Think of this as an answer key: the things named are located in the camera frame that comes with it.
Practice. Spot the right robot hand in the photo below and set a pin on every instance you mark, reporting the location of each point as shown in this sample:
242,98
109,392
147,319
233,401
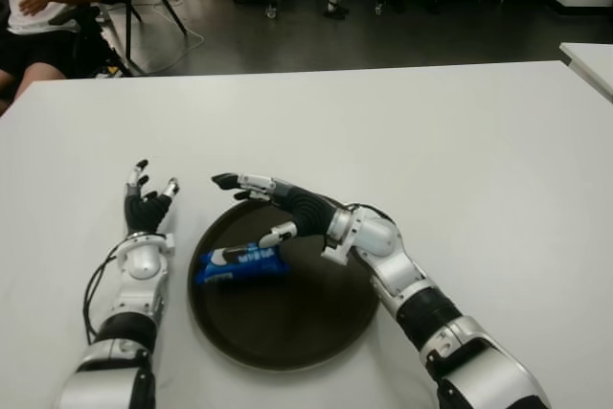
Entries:
306,212

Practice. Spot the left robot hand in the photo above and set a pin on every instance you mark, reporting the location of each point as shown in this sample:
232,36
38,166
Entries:
143,212

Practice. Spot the blue Oreo packet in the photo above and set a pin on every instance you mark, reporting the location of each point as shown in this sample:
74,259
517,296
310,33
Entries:
244,265

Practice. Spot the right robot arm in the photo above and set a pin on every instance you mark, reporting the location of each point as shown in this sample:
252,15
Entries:
412,279

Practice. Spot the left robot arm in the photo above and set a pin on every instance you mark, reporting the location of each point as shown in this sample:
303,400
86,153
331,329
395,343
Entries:
134,275

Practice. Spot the round dark brown tray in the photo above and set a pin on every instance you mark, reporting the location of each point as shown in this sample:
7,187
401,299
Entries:
287,308

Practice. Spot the black office chair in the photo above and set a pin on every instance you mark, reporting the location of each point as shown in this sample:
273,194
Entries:
91,40

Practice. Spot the white side table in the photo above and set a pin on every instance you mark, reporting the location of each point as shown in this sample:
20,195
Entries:
594,64

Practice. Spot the small white wrist camera box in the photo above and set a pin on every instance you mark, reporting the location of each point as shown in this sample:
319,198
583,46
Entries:
168,242

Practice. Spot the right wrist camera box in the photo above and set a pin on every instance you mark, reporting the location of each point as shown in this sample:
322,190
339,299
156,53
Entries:
335,253

